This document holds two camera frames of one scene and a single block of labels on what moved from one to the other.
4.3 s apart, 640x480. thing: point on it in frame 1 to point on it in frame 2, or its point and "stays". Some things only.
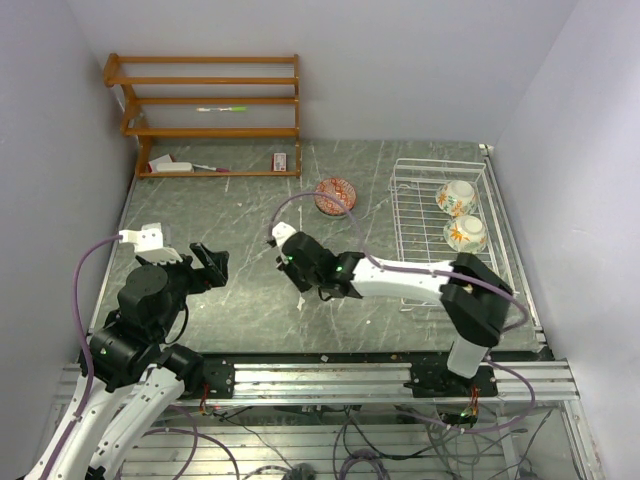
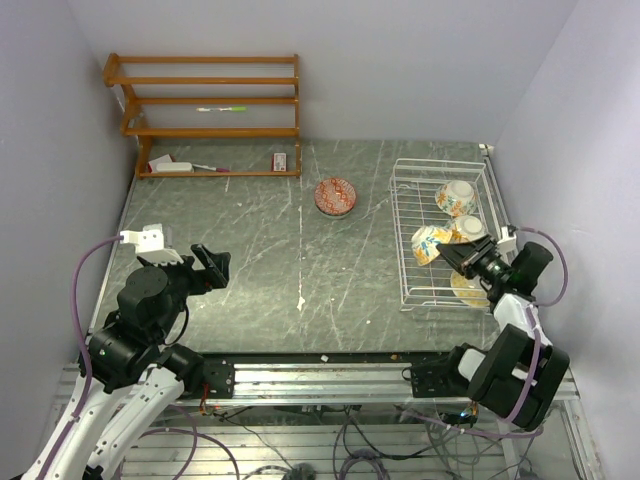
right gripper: (287, 266) to (459, 255)
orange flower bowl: (466, 234) stays
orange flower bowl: (457, 197) stays
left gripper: (202, 278) stays
